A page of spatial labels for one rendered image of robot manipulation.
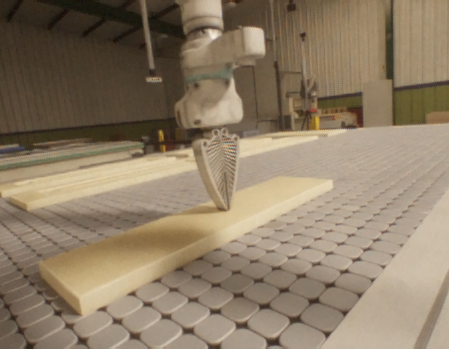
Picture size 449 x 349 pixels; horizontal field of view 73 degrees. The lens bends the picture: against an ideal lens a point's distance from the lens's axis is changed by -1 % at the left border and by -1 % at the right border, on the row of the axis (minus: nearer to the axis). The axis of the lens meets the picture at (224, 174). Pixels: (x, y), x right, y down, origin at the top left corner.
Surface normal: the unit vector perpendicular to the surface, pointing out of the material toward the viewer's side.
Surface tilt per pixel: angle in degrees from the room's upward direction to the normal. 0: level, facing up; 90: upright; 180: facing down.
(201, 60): 90
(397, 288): 0
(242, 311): 0
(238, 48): 90
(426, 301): 0
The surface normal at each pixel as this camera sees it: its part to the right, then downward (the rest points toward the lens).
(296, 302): -0.11, -0.98
